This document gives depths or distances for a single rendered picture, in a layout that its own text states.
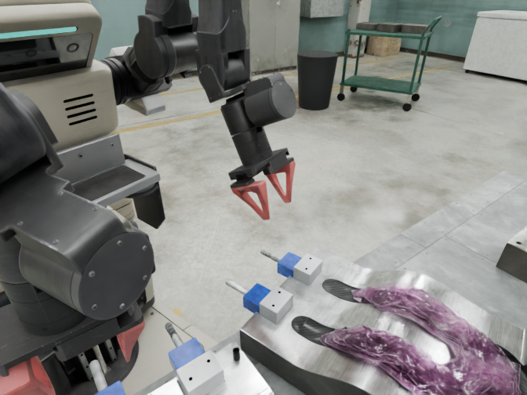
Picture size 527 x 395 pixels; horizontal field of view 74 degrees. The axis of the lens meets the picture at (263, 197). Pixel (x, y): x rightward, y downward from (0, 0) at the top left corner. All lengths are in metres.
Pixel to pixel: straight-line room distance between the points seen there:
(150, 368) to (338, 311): 0.80
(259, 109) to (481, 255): 0.65
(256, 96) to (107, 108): 0.30
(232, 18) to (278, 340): 0.50
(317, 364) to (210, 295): 1.31
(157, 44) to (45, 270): 0.46
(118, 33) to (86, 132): 5.08
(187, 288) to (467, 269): 1.36
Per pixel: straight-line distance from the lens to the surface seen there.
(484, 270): 0.92
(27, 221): 0.24
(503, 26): 6.99
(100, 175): 0.71
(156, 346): 1.34
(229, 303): 1.79
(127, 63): 0.75
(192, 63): 0.69
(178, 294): 1.87
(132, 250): 0.24
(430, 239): 0.96
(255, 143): 0.58
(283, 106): 0.53
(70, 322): 0.33
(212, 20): 0.57
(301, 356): 0.59
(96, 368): 0.57
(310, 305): 0.65
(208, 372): 0.50
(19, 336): 0.35
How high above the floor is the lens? 1.34
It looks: 32 degrees down
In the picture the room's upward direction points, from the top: straight up
